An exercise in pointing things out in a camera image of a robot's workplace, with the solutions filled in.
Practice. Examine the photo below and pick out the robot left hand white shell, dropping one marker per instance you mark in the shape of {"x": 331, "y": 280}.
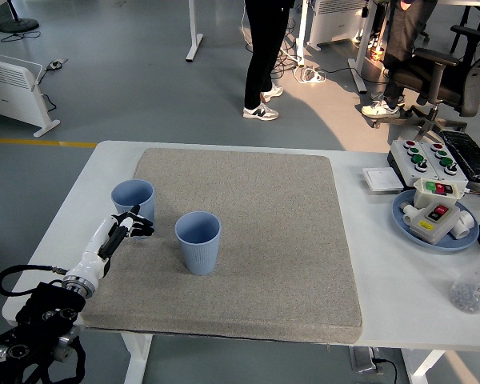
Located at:
{"x": 94, "y": 248}

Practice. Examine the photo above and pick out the blue ribbed plastic cup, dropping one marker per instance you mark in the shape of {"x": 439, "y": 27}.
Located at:
{"x": 200, "y": 256}
{"x": 133, "y": 196}

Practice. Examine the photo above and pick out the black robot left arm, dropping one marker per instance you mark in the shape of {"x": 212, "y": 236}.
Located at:
{"x": 44, "y": 316}

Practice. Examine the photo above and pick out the white push-button control box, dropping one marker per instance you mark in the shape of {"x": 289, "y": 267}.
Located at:
{"x": 406, "y": 164}
{"x": 456, "y": 160}

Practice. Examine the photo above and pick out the white table leg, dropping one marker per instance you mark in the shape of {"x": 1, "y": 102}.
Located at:
{"x": 422, "y": 366}
{"x": 138, "y": 360}

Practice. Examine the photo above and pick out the grey-brown table mat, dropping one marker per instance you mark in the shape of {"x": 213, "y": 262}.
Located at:
{"x": 264, "y": 240}

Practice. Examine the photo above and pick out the white panel heater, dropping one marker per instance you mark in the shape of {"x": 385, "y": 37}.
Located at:
{"x": 332, "y": 24}
{"x": 12, "y": 92}

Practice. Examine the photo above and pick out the grey floor socket plug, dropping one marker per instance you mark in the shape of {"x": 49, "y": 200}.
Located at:
{"x": 57, "y": 63}

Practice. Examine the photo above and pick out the black fan stand base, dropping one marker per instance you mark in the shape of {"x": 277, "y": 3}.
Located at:
{"x": 19, "y": 25}

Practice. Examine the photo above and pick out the white desk leg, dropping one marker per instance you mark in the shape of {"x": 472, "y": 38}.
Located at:
{"x": 362, "y": 52}
{"x": 193, "y": 32}

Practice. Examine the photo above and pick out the standing person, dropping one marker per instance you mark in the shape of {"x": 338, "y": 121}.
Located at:
{"x": 262, "y": 52}

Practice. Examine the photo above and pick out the white floor power strip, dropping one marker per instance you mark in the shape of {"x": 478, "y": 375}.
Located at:
{"x": 312, "y": 74}

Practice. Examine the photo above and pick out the blue round plate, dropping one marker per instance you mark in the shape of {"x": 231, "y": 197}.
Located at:
{"x": 400, "y": 228}

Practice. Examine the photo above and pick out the white pipe fitting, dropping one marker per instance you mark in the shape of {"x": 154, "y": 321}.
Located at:
{"x": 409, "y": 214}
{"x": 464, "y": 224}

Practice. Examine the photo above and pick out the person by office chair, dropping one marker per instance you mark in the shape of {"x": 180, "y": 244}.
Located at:
{"x": 400, "y": 32}

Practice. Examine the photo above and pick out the clear bottle red cap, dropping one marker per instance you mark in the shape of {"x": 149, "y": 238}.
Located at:
{"x": 474, "y": 288}

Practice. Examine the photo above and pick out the black office chair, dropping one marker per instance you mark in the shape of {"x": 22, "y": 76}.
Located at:
{"x": 470, "y": 92}

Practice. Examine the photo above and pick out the white wall switch plate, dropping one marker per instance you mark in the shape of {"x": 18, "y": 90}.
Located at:
{"x": 382, "y": 178}

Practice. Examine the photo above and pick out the white green-red button switch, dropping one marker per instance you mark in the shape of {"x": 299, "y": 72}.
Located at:
{"x": 424, "y": 196}

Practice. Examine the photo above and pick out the grey red-black button switch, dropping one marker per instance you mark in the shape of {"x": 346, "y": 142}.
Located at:
{"x": 434, "y": 228}

